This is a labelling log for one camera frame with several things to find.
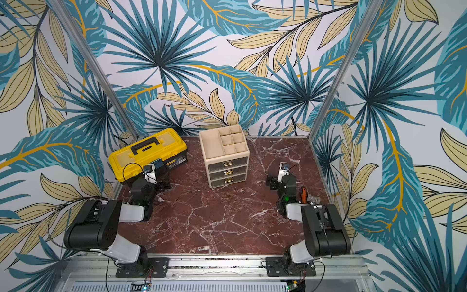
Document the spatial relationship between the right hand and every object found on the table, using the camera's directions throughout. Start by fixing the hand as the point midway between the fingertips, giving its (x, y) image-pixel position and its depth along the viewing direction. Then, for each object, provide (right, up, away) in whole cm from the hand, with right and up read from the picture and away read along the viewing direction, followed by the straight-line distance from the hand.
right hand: (280, 172), depth 93 cm
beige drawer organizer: (-27, +9, -13) cm, 31 cm away
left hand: (-62, -1, 0) cm, 62 cm away
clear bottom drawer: (-30, -5, -2) cm, 31 cm away
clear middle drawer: (-27, 0, -2) cm, 27 cm away
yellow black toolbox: (-63, +5, -26) cm, 68 cm away
